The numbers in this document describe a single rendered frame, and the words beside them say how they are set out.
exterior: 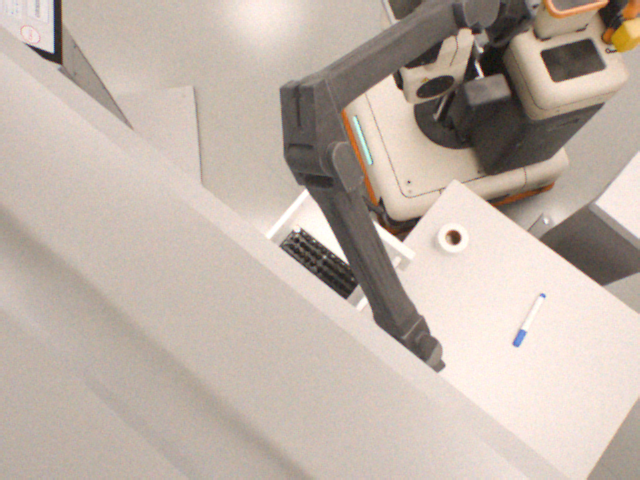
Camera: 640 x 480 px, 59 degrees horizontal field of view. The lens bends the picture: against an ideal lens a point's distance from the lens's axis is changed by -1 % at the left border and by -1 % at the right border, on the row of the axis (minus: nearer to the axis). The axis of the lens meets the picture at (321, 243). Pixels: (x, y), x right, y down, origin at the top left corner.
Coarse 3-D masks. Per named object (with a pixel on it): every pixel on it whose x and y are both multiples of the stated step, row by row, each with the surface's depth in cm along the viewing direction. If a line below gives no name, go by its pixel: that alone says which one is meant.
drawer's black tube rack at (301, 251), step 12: (288, 240) 119; (300, 240) 119; (288, 252) 118; (300, 252) 118; (312, 252) 121; (324, 252) 122; (300, 264) 118; (312, 264) 121; (324, 264) 121; (324, 276) 117; (336, 276) 117; (348, 276) 117; (336, 288) 117; (348, 288) 117
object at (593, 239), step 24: (624, 168) 140; (624, 192) 138; (576, 216) 177; (600, 216) 140; (624, 216) 136; (552, 240) 181; (576, 240) 164; (600, 240) 155; (624, 240) 147; (576, 264) 174; (600, 264) 164; (624, 264) 155
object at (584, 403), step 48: (432, 240) 134; (480, 240) 134; (528, 240) 135; (432, 288) 131; (480, 288) 131; (528, 288) 132; (576, 288) 132; (480, 336) 128; (528, 336) 129; (576, 336) 129; (624, 336) 129; (480, 384) 126; (528, 384) 126; (576, 384) 126; (624, 384) 126; (528, 432) 123; (576, 432) 123
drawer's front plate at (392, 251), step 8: (376, 224) 117; (384, 232) 117; (384, 240) 117; (392, 240) 117; (392, 248) 118; (400, 248) 116; (392, 256) 122; (400, 256) 118; (408, 256) 116; (400, 264) 123; (408, 264) 119
